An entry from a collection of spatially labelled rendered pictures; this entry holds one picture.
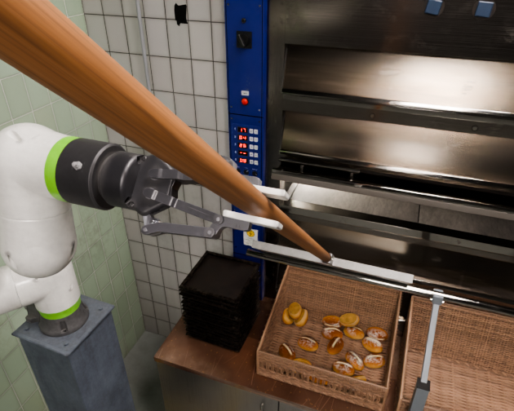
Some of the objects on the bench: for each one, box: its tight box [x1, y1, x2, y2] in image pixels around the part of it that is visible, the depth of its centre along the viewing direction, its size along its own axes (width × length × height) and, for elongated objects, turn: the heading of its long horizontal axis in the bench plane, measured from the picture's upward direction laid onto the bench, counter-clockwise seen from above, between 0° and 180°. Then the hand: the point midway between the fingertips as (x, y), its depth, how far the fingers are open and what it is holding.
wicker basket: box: [256, 265, 403, 411], centre depth 198 cm, size 49×56×28 cm
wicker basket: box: [394, 295, 514, 411], centre depth 178 cm, size 49×56×28 cm
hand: (256, 205), depth 54 cm, fingers closed on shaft, 3 cm apart
